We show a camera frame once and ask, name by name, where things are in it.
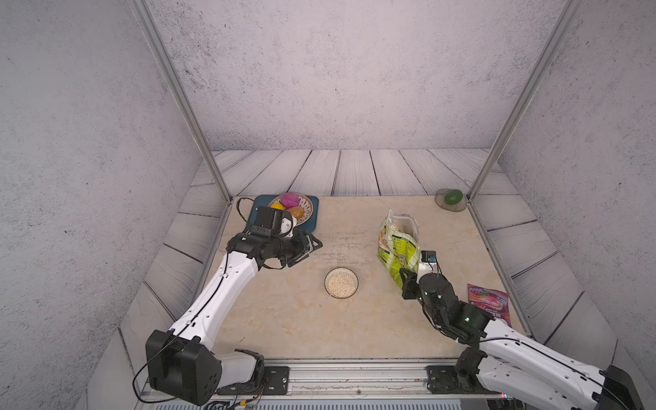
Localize green oats bag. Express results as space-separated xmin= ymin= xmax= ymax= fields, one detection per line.
xmin=377 ymin=209 xmax=421 ymax=290

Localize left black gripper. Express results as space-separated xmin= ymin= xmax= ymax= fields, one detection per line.
xmin=268 ymin=228 xmax=323 ymax=267

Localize white patterned breakfast bowl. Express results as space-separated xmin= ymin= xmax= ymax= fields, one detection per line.
xmin=324 ymin=266 xmax=360 ymax=301

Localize oats in bowl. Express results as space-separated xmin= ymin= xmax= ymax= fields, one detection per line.
xmin=327 ymin=270 xmax=357 ymax=297

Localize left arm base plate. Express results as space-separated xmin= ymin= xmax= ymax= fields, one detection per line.
xmin=215 ymin=366 xmax=290 ymax=396

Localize purple candy bag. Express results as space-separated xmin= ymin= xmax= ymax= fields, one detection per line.
xmin=467 ymin=284 xmax=512 ymax=326

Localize brown fruit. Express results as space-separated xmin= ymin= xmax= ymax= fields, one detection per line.
xmin=287 ymin=206 xmax=306 ymax=222

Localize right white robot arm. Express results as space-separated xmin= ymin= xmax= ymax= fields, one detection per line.
xmin=400 ymin=264 xmax=644 ymax=409

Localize aluminium front rail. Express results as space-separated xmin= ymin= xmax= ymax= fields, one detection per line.
xmin=134 ymin=358 xmax=590 ymax=410

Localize patterned fruit plate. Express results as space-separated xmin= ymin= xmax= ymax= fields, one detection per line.
xmin=268 ymin=193 xmax=314 ymax=225

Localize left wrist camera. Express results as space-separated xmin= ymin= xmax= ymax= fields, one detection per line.
xmin=251 ymin=206 xmax=295 ymax=238

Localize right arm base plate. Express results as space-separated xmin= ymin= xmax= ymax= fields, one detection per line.
xmin=425 ymin=366 xmax=494 ymax=395

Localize green avocado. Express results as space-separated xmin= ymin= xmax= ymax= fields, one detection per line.
xmin=443 ymin=190 xmax=464 ymax=206

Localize left metal frame post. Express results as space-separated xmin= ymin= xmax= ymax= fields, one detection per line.
xmin=128 ymin=0 xmax=232 ymax=202

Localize teal tray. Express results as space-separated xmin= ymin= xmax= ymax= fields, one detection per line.
xmin=248 ymin=195 xmax=319 ymax=232

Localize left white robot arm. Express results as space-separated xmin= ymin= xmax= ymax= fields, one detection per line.
xmin=145 ymin=229 xmax=323 ymax=406

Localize pink fruit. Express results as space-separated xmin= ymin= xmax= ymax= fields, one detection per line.
xmin=279 ymin=192 xmax=300 ymax=209

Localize metal frame post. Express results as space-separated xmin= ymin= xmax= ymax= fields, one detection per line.
xmin=468 ymin=0 xmax=584 ymax=203
xmin=128 ymin=0 xmax=232 ymax=202

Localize right metal frame post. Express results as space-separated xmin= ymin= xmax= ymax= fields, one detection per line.
xmin=468 ymin=0 xmax=584 ymax=203

